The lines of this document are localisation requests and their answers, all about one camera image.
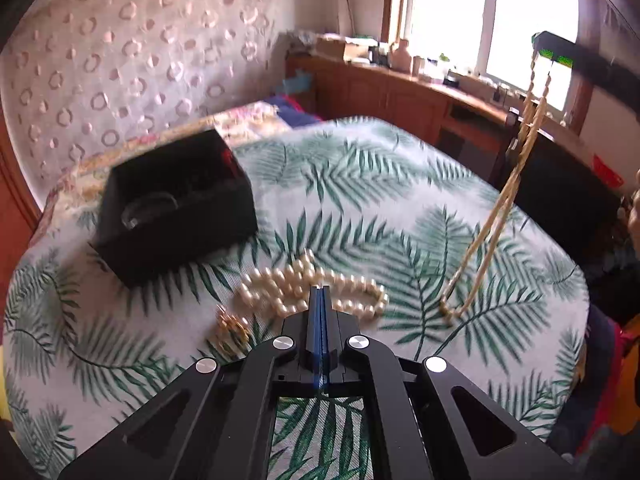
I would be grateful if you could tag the black square box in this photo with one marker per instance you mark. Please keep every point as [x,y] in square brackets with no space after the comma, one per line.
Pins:
[175,210]

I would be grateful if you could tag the long wooden cabinet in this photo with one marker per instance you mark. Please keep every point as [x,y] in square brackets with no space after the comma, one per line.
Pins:
[390,100]

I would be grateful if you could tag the circle pattern sheer curtain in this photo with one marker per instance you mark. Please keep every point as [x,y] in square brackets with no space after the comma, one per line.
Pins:
[125,60]

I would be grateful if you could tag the pink floral quilt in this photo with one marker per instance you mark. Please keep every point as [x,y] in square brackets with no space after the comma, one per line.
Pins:
[150,135]

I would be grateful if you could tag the dark blue and red blanket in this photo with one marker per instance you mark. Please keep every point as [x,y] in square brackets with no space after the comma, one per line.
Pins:
[295,110]

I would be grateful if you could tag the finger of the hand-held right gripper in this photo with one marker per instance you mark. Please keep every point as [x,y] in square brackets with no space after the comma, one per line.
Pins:
[590,62]

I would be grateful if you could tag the brown wooden wardrobe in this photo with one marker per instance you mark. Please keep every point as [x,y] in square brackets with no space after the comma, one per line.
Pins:
[12,185]

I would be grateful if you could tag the small gold earrings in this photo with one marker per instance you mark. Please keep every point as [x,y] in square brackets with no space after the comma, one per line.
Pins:
[232,327]

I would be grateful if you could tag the wooden framed window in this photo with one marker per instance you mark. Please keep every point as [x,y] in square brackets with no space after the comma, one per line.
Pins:
[480,15]

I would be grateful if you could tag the open cardboard box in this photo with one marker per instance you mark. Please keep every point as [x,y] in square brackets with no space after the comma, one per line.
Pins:
[340,47]

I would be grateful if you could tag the pink jug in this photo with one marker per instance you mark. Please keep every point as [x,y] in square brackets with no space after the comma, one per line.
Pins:
[401,55]

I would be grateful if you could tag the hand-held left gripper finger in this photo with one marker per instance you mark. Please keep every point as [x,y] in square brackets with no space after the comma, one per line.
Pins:
[326,320]
[314,320]

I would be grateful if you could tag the pale jade bangle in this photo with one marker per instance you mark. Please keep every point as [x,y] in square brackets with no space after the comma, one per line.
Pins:
[150,210]

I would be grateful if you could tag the teal bag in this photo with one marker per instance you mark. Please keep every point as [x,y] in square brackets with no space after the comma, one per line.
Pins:
[297,84]

